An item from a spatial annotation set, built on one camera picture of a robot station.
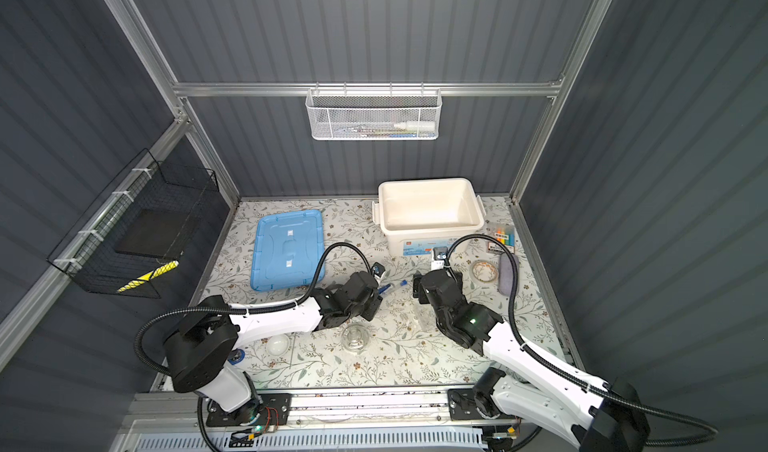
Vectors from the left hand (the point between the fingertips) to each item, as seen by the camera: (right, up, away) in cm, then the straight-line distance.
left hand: (377, 295), depth 87 cm
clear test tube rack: (+14, -7, +2) cm, 16 cm away
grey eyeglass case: (+42, +5, +9) cm, 43 cm away
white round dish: (-27, -13, -5) cm, 31 cm away
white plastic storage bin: (+15, +24, +28) cm, 40 cm away
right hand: (+16, +8, -8) cm, 19 cm away
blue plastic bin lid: (-33, +12, +18) cm, 39 cm away
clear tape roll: (+35, +5, +12) cm, 38 cm away
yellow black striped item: (-51, +9, -21) cm, 56 cm away
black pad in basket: (-57, +19, -11) cm, 61 cm away
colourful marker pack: (+46, +17, +22) cm, 54 cm away
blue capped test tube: (+8, +2, +9) cm, 12 cm away
